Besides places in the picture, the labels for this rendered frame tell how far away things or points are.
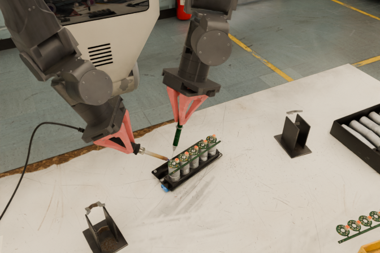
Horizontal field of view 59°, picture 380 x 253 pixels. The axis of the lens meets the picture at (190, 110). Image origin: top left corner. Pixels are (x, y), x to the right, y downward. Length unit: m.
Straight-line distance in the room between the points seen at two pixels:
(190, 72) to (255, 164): 0.31
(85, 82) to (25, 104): 1.95
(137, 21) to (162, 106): 1.33
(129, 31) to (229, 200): 0.51
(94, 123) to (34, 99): 1.88
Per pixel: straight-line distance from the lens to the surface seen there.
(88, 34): 0.91
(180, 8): 3.37
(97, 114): 0.63
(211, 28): 0.52
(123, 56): 0.96
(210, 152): 0.78
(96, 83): 0.55
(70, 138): 2.09
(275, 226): 0.72
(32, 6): 0.55
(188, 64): 0.61
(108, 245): 0.69
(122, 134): 0.64
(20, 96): 2.57
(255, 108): 0.98
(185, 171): 0.74
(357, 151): 0.90
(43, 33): 0.57
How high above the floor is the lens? 1.33
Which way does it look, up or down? 38 degrees down
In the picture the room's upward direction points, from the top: straight up
